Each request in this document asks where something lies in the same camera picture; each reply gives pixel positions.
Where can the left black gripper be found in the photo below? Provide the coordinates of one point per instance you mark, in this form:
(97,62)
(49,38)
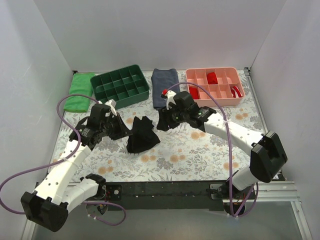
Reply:
(119,128)

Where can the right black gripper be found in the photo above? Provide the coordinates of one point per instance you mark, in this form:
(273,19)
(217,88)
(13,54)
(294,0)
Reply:
(167,117)

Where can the black underwear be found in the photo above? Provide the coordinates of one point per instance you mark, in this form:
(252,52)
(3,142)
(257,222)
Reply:
(143,137)

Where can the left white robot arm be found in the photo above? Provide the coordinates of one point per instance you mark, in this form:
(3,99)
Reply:
(50,203)

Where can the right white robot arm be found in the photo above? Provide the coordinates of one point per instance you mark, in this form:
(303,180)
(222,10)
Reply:
(266,152)

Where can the rolled red underwear left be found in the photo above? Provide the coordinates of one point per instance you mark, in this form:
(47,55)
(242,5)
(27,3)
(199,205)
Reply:
(194,92)

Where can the rolled red underwear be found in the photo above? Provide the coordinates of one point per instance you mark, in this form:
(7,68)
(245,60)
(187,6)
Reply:
(212,78)
(194,92)

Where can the rolled red underwear top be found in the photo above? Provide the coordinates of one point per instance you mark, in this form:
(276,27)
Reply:
(212,78)

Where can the red white striped underwear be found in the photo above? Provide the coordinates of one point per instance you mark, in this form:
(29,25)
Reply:
(236,93)

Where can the folded grey-blue towel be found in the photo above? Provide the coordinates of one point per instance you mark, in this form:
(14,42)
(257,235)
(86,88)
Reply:
(161,80)

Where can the green divided organizer tray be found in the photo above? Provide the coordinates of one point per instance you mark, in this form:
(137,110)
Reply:
(126,86)

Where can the folded green towel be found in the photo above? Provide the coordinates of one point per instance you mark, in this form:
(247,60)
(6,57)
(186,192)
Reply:
(81,84)

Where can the pink divided organizer tray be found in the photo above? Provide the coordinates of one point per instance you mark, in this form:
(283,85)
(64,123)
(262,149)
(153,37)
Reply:
(227,77)

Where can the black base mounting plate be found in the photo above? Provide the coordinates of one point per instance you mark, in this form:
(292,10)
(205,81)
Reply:
(166,195)

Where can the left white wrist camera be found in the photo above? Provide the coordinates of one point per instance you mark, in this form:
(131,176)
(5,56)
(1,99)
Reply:
(111,103)

